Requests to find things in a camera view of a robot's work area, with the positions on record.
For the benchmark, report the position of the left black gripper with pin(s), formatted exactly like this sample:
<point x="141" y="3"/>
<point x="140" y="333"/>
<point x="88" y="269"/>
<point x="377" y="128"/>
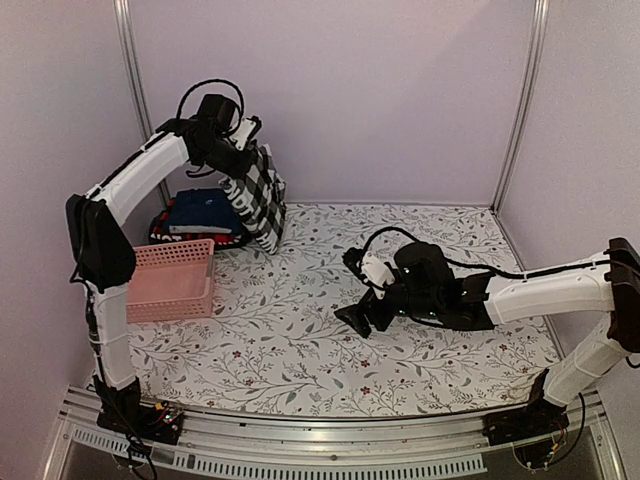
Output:
<point x="241" y="166"/>

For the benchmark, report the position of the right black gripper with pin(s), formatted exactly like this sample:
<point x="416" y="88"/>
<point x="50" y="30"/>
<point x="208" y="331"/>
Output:
<point x="360" y="320"/>

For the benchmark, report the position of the black white checkered cloth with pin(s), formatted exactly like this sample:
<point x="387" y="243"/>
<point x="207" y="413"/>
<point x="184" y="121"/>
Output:
<point x="258" y="198"/>

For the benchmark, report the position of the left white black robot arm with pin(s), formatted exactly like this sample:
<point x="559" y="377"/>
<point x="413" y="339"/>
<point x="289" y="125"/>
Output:
<point x="104" y="264"/>

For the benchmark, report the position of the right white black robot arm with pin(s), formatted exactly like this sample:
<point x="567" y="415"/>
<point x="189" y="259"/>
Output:
<point x="607" y="282"/>

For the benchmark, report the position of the pink plastic laundry basket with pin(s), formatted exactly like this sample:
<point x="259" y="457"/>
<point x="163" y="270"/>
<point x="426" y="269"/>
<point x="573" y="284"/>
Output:
<point x="171" y="282"/>

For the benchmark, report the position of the floral patterned table mat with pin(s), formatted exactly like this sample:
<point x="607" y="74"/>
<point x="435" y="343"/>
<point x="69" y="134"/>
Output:
<point x="273" y="345"/>

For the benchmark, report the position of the red black plaid shirt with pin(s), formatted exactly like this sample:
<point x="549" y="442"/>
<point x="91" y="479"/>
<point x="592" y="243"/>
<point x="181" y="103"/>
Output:
<point x="159" y="233"/>

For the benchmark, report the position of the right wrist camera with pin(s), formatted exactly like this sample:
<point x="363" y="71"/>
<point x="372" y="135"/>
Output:
<point x="370" y="270"/>

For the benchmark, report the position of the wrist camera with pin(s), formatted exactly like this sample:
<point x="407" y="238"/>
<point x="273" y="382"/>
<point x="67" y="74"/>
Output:
<point x="370" y="270"/>
<point x="247" y="129"/>

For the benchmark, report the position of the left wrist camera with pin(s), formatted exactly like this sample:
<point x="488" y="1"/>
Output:
<point x="247" y="129"/>

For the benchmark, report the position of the left aluminium frame post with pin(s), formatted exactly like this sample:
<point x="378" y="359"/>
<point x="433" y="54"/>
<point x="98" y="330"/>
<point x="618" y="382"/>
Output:
<point x="132" y="68"/>

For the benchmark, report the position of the aluminium frame post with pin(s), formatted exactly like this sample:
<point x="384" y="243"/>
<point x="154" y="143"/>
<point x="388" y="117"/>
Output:
<point x="132" y="68"/>
<point x="532" y="64"/>

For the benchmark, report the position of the front aluminium rail base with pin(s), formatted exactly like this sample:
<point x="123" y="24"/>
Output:
<point x="237" y="445"/>

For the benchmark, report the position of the right aluminium frame post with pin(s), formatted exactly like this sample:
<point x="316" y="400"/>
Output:
<point x="532" y="64"/>

